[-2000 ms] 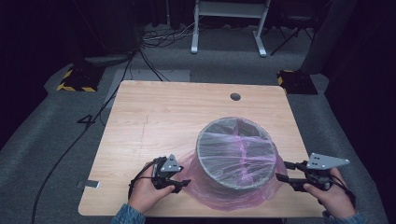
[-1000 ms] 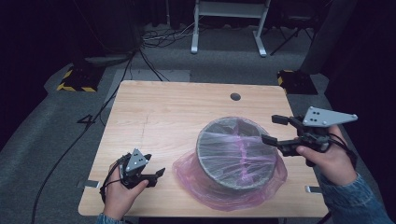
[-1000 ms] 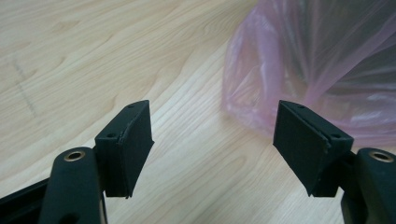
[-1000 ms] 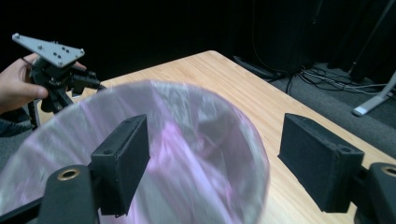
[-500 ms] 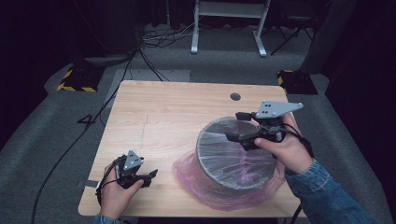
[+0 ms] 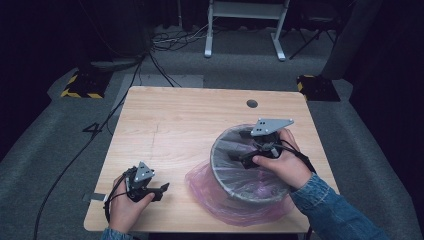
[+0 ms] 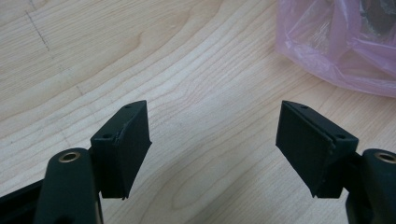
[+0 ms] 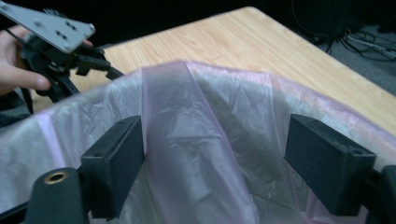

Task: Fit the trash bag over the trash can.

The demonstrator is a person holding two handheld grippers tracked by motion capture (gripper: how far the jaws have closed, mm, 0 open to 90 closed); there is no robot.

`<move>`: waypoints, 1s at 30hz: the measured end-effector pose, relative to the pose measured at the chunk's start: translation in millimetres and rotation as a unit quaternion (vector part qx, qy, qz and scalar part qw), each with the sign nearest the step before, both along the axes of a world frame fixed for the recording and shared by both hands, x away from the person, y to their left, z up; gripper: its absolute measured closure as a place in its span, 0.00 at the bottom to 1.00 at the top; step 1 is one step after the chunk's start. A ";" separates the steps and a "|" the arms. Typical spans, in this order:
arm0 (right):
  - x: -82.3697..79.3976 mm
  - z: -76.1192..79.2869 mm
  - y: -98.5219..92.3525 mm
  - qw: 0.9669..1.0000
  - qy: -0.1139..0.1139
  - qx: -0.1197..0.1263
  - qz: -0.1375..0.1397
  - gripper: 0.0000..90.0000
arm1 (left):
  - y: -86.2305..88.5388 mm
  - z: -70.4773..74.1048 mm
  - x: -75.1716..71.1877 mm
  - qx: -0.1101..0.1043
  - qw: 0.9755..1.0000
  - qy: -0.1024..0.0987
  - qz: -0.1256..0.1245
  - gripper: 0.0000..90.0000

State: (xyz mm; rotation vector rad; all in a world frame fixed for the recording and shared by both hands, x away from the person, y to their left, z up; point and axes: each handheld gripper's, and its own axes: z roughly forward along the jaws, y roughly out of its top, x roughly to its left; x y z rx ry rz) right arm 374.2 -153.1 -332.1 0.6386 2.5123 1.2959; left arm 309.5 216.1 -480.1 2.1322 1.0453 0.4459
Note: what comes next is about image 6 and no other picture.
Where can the grey table grommet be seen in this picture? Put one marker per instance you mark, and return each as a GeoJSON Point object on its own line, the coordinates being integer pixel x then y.
{"type": "Point", "coordinates": [252, 103]}

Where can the person's right hand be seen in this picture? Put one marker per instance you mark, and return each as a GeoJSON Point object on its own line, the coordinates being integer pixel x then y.
{"type": "Point", "coordinates": [288, 166]}

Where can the person's left hand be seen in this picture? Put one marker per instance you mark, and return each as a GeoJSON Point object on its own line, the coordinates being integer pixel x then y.
{"type": "Point", "coordinates": [125, 213]}

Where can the grey pillar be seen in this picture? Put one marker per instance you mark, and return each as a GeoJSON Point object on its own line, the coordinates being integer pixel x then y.
{"type": "Point", "coordinates": [350, 40]}

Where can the pink plastic bag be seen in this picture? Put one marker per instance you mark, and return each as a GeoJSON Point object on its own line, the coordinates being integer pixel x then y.
{"type": "Point", "coordinates": [206, 198]}

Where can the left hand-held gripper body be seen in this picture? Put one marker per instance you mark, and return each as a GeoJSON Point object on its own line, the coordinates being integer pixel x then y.
{"type": "Point", "coordinates": [143, 173]}

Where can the white metal desk frame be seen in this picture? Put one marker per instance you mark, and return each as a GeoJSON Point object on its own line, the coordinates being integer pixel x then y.
{"type": "Point", "coordinates": [246, 10]}

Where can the metal table bracket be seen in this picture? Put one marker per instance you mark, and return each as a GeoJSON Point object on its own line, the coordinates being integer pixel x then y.
{"type": "Point", "coordinates": [93, 196]}

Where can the green plastic bin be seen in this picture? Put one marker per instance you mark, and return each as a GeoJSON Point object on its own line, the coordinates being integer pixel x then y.
{"type": "Point", "coordinates": [221, 176]}

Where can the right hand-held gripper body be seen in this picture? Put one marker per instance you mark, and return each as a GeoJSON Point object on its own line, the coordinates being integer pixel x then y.
{"type": "Point", "coordinates": [270, 126]}

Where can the black folding stand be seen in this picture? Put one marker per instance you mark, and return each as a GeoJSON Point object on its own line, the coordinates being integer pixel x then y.
{"type": "Point", "coordinates": [315, 35]}

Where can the black yellow striped stand base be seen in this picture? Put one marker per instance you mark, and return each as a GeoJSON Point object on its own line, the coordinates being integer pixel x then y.
{"type": "Point", "coordinates": [318, 88]}
{"type": "Point", "coordinates": [85, 86]}

